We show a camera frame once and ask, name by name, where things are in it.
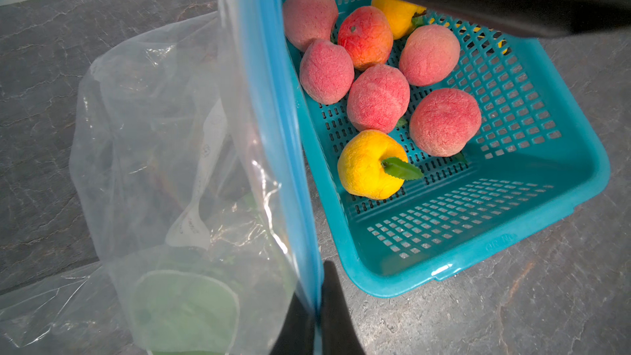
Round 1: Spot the yellow peach with leaf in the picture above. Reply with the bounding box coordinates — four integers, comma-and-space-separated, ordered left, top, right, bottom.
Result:
338, 130, 424, 200

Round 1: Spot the clear blue zipper bag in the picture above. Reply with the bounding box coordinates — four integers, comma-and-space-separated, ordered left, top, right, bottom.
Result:
70, 0, 322, 354

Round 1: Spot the yellow peach at back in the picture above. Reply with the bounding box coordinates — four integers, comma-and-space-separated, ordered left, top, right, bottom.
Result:
371, 0, 427, 40

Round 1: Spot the teal plastic perforated basket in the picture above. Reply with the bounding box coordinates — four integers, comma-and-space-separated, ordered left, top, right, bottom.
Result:
294, 12, 611, 297

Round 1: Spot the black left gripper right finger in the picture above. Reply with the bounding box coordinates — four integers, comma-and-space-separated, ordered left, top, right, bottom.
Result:
320, 261, 365, 355

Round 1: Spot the clear bag green cartoon print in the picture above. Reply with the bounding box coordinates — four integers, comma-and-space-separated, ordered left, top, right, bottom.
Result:
1, 262, 146, 354

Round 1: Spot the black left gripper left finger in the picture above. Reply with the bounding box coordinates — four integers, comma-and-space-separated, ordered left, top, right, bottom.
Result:
269, 294, 316, 355

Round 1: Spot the red orange peach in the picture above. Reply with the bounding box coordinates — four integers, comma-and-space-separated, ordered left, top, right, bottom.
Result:
338, 6, 394, 71

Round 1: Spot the pink peach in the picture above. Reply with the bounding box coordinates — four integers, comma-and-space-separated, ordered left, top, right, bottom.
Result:
347, 64, 410, 133
299, 39, 354, 105
399, 25, 460, 86
282, 0, 339, 52
409, 88, 481, 157

